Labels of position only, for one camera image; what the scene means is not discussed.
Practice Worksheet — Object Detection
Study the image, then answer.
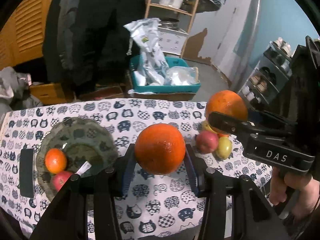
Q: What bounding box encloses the green cat pattern plate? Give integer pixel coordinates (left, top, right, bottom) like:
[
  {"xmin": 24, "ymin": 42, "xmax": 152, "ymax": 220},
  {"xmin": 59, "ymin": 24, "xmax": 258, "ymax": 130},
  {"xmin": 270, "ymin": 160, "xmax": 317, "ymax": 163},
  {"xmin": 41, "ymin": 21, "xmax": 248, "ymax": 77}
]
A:
[{"xmin": 35, "ymin": 117, "xmax": 118, "ymax": 201}]

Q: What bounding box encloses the person's right hand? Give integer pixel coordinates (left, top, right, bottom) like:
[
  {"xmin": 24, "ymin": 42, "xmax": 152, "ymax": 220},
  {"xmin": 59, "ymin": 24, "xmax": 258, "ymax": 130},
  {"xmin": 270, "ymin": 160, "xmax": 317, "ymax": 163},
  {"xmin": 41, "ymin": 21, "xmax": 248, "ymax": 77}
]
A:
[{"xmin": 269, "ymin": 167, "xmax": 319, "ymax": 220}]

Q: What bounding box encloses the grey shoe rack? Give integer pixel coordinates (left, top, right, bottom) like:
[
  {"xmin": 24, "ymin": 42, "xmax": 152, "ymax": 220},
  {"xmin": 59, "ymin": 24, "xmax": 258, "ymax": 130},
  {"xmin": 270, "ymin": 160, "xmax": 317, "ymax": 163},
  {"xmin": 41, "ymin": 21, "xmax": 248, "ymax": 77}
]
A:
[{"xmin": 238, "ymin": 37, "xmax": 293, "ymax": 108}]

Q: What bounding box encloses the large orange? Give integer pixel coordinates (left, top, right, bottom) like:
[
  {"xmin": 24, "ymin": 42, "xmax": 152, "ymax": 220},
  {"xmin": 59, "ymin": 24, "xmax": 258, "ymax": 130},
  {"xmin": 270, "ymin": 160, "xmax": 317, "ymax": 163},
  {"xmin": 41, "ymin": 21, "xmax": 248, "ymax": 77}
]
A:
[
  {"xmin": 135, "ymin": 124, "xmax": 185, "ymax": 175},
  {"xmin": 205, "ymin": 90, "xmax": 248, "ymax": 122}
]

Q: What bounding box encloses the cat pattern tablecloth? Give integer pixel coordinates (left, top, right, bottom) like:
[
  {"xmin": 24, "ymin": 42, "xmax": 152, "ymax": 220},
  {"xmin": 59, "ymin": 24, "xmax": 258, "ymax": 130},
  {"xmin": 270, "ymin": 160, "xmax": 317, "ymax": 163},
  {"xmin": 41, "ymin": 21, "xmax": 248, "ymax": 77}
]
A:
[{"xmin": 1, "ymin": 99, "xmax": 272, "ymax": 239}]

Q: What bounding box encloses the wooden shelf rack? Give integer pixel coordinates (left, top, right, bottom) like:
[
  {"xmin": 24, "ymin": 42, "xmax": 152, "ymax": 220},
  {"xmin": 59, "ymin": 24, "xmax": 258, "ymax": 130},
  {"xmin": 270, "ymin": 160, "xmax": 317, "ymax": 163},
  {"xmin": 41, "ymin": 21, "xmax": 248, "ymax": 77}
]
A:
[{"xmin": 144, "ymin": 0, "xmax": 206, "ymax": 59}]

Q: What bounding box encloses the teal cardboard box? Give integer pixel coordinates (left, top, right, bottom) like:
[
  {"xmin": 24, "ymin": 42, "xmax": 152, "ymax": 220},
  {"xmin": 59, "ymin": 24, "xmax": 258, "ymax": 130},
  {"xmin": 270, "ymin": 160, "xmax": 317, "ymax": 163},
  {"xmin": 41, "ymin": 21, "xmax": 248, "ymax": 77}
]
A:
[{"xmin": 130, "ymin": 56, "xmax": 201, "ymax": 94}]

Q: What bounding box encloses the clear plastic bag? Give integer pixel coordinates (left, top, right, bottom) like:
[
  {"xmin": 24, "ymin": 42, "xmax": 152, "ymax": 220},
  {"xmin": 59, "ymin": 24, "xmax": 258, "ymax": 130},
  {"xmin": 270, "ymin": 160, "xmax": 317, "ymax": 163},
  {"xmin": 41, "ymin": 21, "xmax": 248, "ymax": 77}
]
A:
[{"xmin": 164, "ymin": 66, "xmax": 200, "ymax": 86}]

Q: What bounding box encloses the small red apple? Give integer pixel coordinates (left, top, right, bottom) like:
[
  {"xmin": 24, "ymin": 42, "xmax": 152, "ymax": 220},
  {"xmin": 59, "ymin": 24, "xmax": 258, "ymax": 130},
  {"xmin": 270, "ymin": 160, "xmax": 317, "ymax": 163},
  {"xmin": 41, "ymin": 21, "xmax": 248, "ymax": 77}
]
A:
[{"xmin": 53, "ymin": 171, "xmax": 73, "ymax": 192}]

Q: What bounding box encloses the orange wooden louvre cabinet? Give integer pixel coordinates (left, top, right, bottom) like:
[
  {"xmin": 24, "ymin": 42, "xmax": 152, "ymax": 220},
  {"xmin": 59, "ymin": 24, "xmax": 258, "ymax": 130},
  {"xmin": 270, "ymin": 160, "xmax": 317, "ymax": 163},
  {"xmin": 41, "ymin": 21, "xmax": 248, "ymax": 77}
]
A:
[{"xmin": 1, "ymin": 0, "xmax": 52, "ymax": 69}]

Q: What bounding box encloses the black smartphone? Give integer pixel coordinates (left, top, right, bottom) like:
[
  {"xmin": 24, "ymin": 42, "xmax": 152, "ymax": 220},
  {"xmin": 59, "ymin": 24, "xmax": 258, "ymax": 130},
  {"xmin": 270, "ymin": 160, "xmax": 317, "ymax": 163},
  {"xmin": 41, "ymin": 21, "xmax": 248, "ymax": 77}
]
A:
[{"xmin": 19, "ymin": 148, "xmax": 34, "ymax": 198}]

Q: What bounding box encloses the small mandarin orange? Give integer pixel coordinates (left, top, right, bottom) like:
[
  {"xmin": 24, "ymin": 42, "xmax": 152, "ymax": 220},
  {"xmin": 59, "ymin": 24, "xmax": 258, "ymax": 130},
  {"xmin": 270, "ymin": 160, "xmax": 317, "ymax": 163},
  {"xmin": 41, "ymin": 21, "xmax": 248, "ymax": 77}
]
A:
[{"xmin": 217, "ymin": 133, "xmax": 230, "ymax": 138}]

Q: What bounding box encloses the white cooking pot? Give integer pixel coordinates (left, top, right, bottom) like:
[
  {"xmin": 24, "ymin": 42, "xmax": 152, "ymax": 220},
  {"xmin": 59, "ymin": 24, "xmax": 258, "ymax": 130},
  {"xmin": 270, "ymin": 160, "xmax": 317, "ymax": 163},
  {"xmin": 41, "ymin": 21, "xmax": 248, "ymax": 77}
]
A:
[{"xmin": 159, "ymin": 0, "xmax": 184, "ymax": 9}]

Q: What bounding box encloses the white printed rice bag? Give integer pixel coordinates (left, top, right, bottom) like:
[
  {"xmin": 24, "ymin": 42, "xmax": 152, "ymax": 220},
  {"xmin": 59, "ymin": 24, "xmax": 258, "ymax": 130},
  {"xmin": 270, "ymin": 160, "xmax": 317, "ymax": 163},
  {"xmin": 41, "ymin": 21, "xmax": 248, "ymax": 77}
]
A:
[{"xmin": 124, "ymin": 18, "xmax": 169, "ymax": 86}]

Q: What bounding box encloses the white patterned storage box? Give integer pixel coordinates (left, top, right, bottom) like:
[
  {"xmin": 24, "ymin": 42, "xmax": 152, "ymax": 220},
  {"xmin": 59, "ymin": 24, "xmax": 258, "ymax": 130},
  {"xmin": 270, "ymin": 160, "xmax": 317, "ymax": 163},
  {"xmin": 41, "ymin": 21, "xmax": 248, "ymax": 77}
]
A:
[{"xmin": 158, "ymin": 27, "xmax": 188, "ymax": 56}]

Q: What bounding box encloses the white fruit sticker label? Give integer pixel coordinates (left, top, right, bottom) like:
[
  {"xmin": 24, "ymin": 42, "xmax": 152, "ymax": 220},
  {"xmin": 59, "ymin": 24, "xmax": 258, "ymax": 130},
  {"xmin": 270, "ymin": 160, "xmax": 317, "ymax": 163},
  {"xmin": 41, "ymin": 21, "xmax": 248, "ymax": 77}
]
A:
[{"xmin": 76, "ymin": 161, "xmax": 92, "ymax": 176}]

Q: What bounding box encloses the large red apple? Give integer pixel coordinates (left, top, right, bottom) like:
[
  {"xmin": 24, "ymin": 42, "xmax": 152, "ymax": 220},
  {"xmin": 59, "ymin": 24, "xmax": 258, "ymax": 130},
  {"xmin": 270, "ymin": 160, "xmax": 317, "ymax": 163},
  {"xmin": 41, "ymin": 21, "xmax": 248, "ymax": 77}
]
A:
[{"xmin": 195, "ymin": 131, "xmax": 219, "ymax": 154}]

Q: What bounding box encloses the dark hanging jacket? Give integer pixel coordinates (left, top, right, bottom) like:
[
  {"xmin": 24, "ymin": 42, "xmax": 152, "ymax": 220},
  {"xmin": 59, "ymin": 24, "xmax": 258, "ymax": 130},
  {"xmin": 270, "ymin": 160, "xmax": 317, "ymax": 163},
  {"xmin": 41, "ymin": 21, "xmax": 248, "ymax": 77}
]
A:
[{"xmin": 42, "ymin": 0, "xmax": 145, "ymax": 96}]

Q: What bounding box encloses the grey clothes pile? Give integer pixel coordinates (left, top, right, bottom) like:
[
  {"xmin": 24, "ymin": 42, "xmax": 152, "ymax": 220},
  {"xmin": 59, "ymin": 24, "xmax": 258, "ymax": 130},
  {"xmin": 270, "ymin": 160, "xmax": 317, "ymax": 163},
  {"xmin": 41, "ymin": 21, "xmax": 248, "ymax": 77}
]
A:
[{"xmin": 1, "ymin": 67, "xmax": 43, "ymax": 116}]

